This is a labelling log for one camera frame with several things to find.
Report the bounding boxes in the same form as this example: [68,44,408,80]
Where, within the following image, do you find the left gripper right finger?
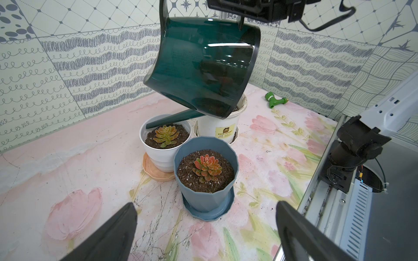
[275,201,353,261]

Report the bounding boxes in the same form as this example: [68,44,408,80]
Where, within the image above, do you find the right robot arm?
[207,1,418,193]

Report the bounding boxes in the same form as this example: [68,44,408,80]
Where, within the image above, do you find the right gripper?
[207,0,321,23]

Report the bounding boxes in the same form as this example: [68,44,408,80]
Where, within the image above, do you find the green watering can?
[144,1,261,128]

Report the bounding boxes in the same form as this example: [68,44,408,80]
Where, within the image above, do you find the small white succulent pot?
[139,115,191,172]

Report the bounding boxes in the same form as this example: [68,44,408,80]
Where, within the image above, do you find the white slotted cable duct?
[340,179,373,261]

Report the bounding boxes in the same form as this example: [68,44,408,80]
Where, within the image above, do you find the blue pot saucer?
[182,186,235,223]

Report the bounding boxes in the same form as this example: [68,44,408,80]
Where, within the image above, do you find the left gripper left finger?
[62,202,137,261]

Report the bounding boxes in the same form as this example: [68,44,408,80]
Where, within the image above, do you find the blue succulent pot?
[174,137,239,220]

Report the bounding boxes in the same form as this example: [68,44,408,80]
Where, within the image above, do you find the large white succulent pot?
[194,94,248,144]

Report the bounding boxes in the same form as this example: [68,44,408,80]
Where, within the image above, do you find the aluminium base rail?
[272,114,363,261]

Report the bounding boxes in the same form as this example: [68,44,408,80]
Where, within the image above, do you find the orange pot saucer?
[143,153,175,182]

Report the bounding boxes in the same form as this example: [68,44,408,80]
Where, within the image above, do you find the green hose nozzle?
[265,92,288,109]

